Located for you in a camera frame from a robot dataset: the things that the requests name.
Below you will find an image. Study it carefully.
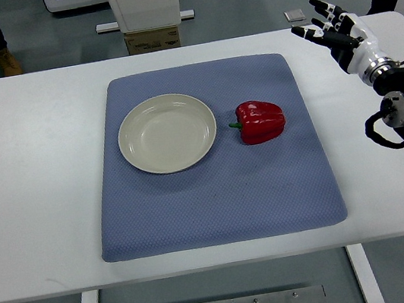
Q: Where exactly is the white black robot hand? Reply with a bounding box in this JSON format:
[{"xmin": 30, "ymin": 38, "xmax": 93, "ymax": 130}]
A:
[{"xmin": 291, "ymin": 0, "xmax": 399, "ymax": 87}]

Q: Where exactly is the red bell pepper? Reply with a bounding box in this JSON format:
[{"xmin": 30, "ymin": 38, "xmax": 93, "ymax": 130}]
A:
[{"xmin": 229, "ymin": 100, "xmax": 286, "ymax": 145}]

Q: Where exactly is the cream round plate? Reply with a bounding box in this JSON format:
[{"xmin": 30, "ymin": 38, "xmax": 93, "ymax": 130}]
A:
[{"xmin": 117, "ymin": 93, "xmax": 217, "ymax": 175}]

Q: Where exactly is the small grey floor tile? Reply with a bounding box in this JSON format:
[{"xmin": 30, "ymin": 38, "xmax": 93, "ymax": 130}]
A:
[{"xmin": 283, "ymin": 8, "xmax": 306, "ymax": 23}]

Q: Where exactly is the blue quilted mat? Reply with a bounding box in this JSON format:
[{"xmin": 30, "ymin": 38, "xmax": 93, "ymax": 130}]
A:
[{"xmin": 102, "ymin": 53, "xmax": 347, "ymax": 262}]

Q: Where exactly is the cardboard box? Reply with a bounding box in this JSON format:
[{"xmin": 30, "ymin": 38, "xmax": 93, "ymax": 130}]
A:
[{"xmin": 124, "ymin": 26, "xmax": 181, "ymax": 55}]

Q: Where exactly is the right white table leg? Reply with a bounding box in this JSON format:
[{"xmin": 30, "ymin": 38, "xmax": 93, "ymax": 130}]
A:
[{"xmin": 345, "ymin": 244, "xmax": 386, "ymax": 303}]

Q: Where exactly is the white pedestal column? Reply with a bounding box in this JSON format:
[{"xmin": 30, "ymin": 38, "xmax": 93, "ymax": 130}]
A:
[{"xmin": 108, "ymin": 0, "xmax": 181, "ymax": 33}]

